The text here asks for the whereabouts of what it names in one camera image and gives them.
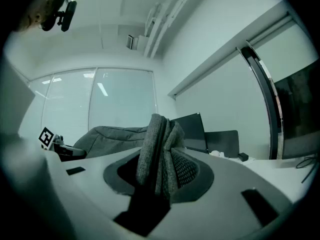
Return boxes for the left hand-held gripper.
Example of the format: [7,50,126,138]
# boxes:
[37,126,88,161]

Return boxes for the ceiling vent box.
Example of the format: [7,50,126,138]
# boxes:
[126,34,141,50]

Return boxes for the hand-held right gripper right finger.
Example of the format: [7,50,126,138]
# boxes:
[149,147,294,240]

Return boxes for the white table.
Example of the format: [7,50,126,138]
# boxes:
[184,146,317,205]

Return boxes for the black cable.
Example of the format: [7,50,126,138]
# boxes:
[295,153,320,184]

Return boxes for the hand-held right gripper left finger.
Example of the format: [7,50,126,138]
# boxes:
[0,132,151,240]

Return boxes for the large curved black monitor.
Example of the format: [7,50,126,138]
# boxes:
[236,40,320,161]

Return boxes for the dark grey backpack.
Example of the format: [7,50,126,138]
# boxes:
[72,113,216,237]

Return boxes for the small black monitor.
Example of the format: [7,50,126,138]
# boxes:
[171,112,210,155]

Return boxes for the white roller blind housing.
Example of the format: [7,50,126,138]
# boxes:
[166,0,301,101]

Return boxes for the white ceiling pipes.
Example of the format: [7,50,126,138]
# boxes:
[143,0,201,59]

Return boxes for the small white object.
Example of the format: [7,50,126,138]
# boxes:
[208,149,226,158]

